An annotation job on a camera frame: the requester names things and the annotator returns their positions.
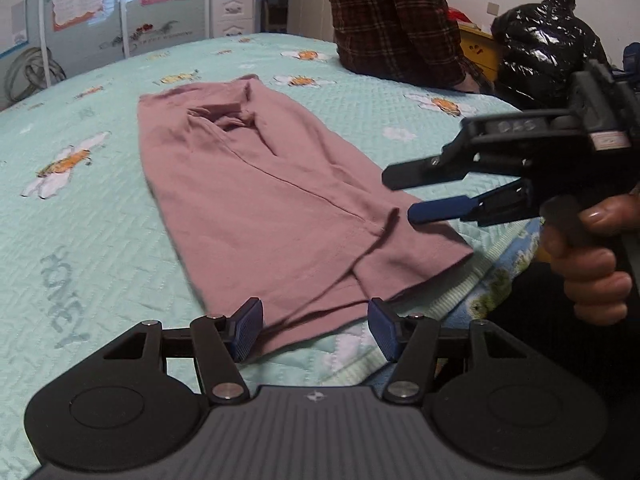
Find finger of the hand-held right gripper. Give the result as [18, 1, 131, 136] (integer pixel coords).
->
[381, 152, 483, 191]
[406, 195, 486, 225]

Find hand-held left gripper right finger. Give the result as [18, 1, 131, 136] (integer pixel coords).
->
[367, 297, 528, 405]

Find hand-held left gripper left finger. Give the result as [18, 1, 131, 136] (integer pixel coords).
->
[102, 297, 264, 405]

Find pink shirt with red print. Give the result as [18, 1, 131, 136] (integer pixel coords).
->
[137, 74, 475, 361]

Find person's right hand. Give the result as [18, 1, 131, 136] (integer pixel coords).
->
[541, 194, 640, 326]

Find black puffer jacket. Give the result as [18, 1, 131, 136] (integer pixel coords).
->
[491, 0, 612, 110]

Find wooden dresser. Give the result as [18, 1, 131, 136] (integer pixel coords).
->
[457, 22, 503, 81]

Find bee printed mint bedspread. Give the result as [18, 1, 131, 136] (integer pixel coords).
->
[0, 32, 543, 461]

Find wooden chair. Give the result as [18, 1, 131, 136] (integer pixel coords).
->
[264, 1, 288, 33]

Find white drawer cabinet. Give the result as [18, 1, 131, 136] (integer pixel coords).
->
[211, 0, 257, 38]

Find sliding door wardrobe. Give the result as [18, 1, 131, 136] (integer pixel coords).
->
[0, 0, 213, 111]

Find blue bordered poster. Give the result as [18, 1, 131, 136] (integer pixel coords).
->
[0, 0, 28, 58]

